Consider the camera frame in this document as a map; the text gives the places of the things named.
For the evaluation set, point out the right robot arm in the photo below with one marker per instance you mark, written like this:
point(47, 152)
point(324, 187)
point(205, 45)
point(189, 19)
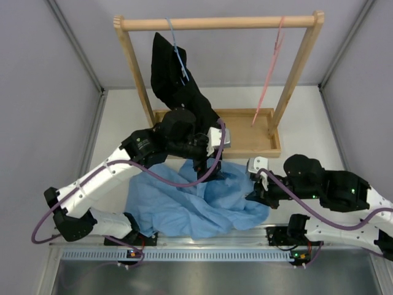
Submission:
point(338, 207)

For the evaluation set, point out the blue plastic hanger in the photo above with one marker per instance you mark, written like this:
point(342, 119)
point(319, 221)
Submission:
point(184, 75)

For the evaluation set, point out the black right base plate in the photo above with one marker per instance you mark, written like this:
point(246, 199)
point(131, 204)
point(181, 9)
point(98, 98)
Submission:
point(277, 236)

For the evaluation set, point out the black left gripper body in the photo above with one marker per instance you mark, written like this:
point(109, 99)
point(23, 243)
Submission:
point(198, 152)

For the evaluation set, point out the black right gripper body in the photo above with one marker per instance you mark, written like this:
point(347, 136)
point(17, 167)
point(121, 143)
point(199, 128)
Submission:
point(275, 193)

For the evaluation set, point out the grey slotted cable duct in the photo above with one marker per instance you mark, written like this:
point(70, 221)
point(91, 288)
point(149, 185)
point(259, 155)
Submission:
point(106, 254)

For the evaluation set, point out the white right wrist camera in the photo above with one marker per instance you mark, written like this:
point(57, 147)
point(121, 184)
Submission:
point(254, 170)

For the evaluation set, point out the light blue shirt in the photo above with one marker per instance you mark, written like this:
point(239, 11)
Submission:
point(201, 211)

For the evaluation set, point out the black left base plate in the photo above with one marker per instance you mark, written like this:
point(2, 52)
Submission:
point(134, 239)

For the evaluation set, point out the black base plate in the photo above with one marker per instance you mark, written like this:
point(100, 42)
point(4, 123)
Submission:
point(277, 236)
point(134, 239)

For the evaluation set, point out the aluminium mounting rail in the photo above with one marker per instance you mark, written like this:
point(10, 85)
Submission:
point(215, 236)

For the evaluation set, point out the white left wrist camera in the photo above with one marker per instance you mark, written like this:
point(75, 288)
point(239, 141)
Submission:
point(215, 138)

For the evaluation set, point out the black shirt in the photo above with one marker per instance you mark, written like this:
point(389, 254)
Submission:
point(166, 84)

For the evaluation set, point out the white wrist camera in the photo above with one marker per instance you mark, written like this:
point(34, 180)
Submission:
point(215, 138)
point(254, 170)

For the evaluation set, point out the pink plastic hanger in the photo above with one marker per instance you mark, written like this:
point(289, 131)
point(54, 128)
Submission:
point(276, 51)

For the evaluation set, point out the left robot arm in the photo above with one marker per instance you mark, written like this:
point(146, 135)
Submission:
point(175, 135)

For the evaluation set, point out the wooden clothes rack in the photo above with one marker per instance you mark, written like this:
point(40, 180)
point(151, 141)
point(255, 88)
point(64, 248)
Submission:
point(253, 131)

